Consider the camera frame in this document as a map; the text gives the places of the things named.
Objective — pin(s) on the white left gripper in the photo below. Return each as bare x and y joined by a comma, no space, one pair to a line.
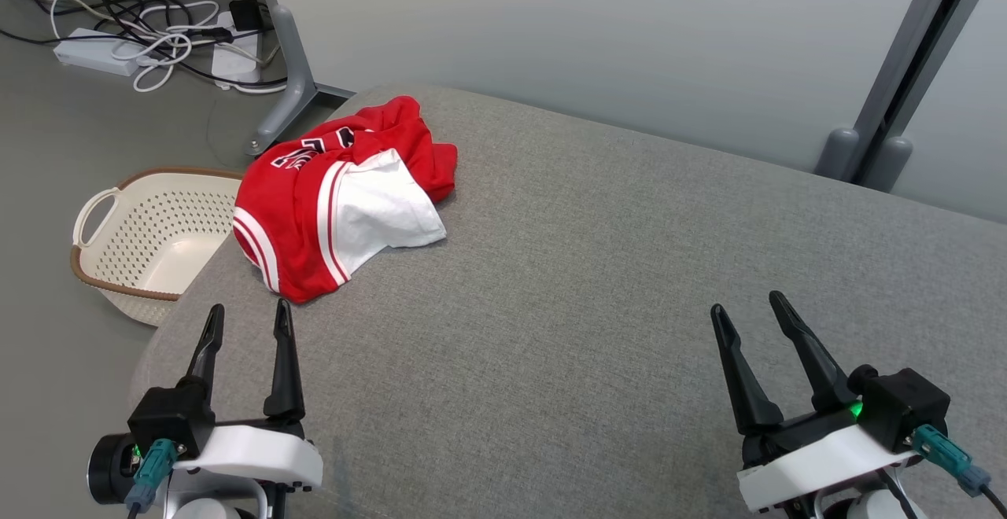
252,452

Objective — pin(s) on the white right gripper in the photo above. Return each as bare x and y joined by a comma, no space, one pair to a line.
818,464

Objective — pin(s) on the red jersey shirt white sleeves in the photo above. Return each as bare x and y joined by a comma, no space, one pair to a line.
295,220

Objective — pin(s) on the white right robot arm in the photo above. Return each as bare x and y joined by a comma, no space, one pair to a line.
873,506

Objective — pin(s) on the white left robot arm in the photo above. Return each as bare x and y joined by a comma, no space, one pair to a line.
204,507

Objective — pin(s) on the cream laundry basket brown rim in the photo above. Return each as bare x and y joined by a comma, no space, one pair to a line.
157,236

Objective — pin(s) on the grey partition leg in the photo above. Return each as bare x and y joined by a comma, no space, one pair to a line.
295,71

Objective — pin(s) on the white power strip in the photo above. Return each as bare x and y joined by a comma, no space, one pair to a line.
236,55

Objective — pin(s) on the white power adapter box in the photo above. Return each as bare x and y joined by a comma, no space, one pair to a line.
94,51

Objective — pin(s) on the black power adapter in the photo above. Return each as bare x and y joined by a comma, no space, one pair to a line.
250,14

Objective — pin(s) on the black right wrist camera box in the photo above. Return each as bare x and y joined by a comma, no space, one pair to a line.
905,409

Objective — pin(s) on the teal left camera connector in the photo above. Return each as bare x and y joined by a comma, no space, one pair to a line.
151,468

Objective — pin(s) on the teal camera connector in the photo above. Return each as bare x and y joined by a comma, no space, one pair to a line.
948,456
151,468

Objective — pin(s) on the teal right camera connector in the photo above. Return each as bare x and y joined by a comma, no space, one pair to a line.
948,456

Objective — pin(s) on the grey partition post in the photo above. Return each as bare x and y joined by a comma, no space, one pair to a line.
905,71

